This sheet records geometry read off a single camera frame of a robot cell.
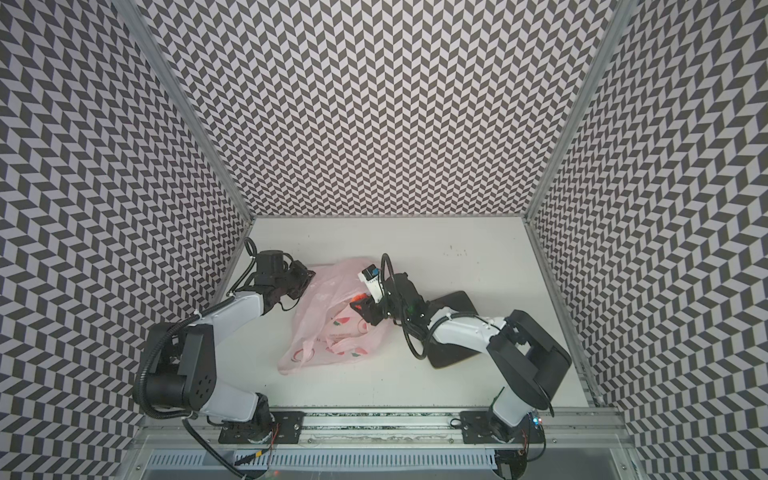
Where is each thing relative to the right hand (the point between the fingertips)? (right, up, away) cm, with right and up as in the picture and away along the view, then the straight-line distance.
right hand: (357, 309), depth 82 cm
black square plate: (+23, -13, 0) cm, 27 cm away
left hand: (-14, +10, +10) cm, 19 cm away
